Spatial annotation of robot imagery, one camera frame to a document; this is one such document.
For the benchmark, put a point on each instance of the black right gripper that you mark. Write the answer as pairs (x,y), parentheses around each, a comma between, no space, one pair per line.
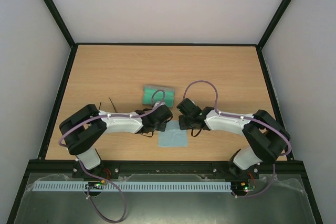
(182,123)

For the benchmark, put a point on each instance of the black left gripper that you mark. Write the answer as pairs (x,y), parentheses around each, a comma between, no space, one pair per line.
(162,127)

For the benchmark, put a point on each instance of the light blue cleaning cloth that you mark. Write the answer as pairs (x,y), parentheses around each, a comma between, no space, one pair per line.
(173,136)

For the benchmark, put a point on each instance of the grey glasses case green lining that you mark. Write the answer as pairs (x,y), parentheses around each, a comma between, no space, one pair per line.
(153,94)

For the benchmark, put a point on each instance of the black sunglasses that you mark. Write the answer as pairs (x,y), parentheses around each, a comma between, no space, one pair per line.
(107,105)

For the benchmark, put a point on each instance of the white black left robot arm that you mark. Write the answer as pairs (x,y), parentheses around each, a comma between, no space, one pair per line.
(80,131)

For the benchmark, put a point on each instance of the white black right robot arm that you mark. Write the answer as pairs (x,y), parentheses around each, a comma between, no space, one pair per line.
(265,136)

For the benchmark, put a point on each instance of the light blue slotted cable duct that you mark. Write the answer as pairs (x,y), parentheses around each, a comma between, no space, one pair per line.
(221,187)

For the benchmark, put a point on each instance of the black front mounting rail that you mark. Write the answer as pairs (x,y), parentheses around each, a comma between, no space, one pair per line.
(213,170)

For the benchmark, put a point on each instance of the black right frame post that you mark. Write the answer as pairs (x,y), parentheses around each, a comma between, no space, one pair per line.
(273,23)

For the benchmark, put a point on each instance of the black enclosure frame post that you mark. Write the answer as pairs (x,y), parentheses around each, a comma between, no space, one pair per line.
(60,22)

